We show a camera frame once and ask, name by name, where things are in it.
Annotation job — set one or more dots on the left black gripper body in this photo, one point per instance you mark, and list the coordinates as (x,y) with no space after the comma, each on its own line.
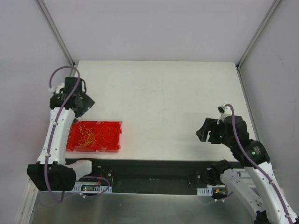
(84,105)

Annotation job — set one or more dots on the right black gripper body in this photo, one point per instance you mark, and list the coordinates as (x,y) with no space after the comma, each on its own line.
(209,130)

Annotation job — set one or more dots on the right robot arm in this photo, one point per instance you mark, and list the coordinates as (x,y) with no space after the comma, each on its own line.
(267,204)

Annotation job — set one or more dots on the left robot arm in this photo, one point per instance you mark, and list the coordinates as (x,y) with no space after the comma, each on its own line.
(50,172)

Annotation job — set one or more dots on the red plastic bin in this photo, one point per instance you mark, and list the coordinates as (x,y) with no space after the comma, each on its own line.
(94,136)

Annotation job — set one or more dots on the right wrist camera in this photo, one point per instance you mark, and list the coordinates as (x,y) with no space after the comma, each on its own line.
(224,111)

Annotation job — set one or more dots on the right white cable duct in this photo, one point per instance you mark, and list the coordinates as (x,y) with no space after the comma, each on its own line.
(204,191)

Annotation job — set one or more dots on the white cable duct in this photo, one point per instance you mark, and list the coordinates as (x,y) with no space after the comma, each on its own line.
(204,191)
(90,188)

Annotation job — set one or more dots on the left aluminium frame post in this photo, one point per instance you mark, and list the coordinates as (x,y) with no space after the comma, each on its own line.
(55,32)

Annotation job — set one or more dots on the aluminium frame post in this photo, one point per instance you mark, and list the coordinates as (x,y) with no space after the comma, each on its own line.
(55,32)
(264,23)

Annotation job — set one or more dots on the left white cable duct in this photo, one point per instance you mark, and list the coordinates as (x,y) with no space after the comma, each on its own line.
(90,188)

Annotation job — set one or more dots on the right aluminium frame post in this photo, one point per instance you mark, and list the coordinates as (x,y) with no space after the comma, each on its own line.
(264,23)

